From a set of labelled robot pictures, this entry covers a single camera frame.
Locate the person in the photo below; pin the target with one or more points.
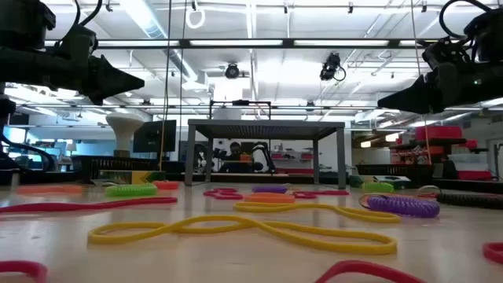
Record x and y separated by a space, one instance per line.
235 149

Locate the large red storage bin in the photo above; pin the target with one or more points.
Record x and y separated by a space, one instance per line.
438 133

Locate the white storage bin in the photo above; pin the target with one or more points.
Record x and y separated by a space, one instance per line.
467 162

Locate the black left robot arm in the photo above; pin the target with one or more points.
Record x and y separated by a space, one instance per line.
23 67

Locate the red rubber band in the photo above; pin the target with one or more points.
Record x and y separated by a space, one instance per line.
361 265
330 192
208 193
426 194
486 252
78 206

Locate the round black overhead camera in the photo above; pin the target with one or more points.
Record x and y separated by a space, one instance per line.
232 71

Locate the white dome table lamp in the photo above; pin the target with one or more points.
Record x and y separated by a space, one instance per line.
125 126

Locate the grey metal riser shelf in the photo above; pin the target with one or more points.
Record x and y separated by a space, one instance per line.
267 127

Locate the purple coil wristband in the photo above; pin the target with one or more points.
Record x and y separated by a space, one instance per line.
269 189
404 207

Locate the black overhead beam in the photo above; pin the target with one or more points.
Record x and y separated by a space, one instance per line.
288 43

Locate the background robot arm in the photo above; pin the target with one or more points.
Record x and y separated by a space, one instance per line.
261 157

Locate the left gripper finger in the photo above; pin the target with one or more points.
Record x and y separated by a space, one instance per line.
114 80
118 93

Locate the black mesh basket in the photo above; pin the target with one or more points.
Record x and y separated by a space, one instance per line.
118 163
365 170

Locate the black computer monitor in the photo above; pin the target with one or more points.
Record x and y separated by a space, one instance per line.
151 135

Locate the red coil wristband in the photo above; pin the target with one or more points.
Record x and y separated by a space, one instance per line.
167 185

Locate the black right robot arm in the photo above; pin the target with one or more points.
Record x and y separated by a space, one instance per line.
491 39

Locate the black coil wristband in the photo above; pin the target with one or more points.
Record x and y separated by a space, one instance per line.
471 200

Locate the green coil wristband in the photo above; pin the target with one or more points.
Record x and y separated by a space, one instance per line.
377 187
131 190

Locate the small red storage bin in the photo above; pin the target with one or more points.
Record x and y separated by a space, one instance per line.
473 175

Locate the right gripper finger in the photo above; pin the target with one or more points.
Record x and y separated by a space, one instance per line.
416 96
416 110

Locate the yellow rubber band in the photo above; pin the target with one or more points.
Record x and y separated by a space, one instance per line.
236 206
255 224

